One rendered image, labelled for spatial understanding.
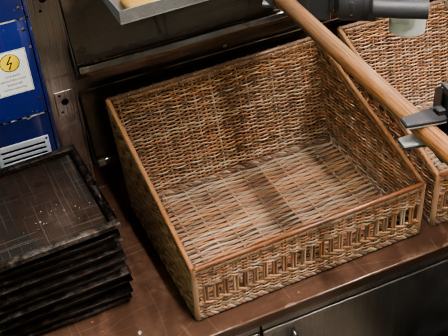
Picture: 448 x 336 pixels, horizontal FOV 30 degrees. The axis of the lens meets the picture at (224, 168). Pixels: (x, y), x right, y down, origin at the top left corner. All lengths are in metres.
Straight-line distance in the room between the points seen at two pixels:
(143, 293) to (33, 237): 0.29
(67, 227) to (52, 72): 0.38
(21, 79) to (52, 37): 0.11
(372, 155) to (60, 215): 0.74
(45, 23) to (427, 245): 0.96
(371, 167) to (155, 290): 0.60
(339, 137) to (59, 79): 0.71
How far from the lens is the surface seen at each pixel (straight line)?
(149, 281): 1.84
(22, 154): 1.93
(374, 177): 2.02
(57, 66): 1.87
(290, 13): 1.47
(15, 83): 1.83
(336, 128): 2.11
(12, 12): 1.75
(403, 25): 1.52
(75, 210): 1.70
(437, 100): 1.24
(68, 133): 1.97
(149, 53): 1.87
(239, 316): 1.76
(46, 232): 1.67
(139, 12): 1.52
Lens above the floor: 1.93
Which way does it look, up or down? 40 degrees down
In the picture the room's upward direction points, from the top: 4 degrees counter-clockwise
